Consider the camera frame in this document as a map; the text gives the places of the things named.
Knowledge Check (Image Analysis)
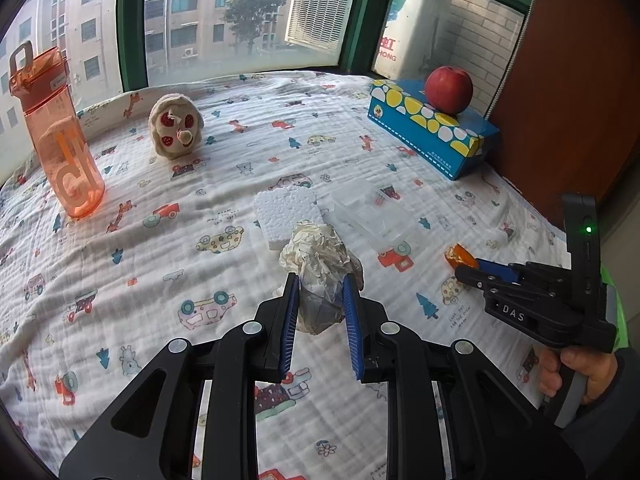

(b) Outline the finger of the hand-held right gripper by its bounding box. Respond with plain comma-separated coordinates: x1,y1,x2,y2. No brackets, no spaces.
475,257,571,287
454,265,546,335

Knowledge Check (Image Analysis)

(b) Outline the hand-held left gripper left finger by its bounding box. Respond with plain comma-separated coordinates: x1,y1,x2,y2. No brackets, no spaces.
59,272,302,480

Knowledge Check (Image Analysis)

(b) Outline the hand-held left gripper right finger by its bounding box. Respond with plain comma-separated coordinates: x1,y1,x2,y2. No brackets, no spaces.
341,275,567,480

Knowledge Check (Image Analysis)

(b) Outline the orange snack wrapper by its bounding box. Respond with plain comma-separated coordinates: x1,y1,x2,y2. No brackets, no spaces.
445,243,479,269

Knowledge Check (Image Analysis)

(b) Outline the white paper wad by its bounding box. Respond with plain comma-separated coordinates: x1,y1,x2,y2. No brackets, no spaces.
278,220,366,336

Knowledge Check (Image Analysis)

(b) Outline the person's right forearm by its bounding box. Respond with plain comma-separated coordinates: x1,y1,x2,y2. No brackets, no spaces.
552,352,636,466

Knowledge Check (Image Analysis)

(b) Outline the person's right hand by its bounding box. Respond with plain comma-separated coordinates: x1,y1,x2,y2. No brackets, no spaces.
539,346,620,407

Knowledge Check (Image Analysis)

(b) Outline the green plastic stool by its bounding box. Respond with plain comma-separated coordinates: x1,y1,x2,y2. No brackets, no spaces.
600,260,629,352

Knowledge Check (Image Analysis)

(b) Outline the clear plastic tray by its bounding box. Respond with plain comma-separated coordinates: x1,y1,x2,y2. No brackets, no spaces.
330,185,419,246

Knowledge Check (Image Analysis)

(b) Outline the white foam block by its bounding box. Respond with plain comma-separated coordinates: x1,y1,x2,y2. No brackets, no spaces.
253,187,329,252

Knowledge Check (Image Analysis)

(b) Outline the blue tissue box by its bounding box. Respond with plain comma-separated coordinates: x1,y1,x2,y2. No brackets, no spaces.
369,79,501,182

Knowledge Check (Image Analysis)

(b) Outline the red apple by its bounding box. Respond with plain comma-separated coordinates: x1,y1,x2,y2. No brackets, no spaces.
425,65,474,116

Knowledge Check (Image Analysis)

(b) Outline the brown wooden cabinet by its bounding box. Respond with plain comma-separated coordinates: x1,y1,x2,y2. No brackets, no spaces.
487,0,640,221

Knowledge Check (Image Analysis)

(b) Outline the beige plush toy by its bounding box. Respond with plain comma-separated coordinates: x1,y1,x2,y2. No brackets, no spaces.
149,92,205,161

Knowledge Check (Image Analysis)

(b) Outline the white outdoor tank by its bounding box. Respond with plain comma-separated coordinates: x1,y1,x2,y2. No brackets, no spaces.
375,0,454,79

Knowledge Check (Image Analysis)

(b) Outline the orange water bottle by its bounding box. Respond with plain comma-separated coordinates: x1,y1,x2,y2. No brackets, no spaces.
9,42,106,219

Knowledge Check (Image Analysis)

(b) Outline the white air conditioner unit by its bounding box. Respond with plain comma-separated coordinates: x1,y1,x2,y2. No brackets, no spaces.
285,0,361,54

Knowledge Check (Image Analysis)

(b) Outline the green tree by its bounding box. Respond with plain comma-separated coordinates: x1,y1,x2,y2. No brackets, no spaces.
222,0,291,57

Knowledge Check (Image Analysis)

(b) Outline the apartment building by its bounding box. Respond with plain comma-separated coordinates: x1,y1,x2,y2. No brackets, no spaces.
0,0,301,136

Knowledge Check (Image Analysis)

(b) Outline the green window frame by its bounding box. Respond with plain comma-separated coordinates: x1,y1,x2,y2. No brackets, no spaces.
0,0,539,96

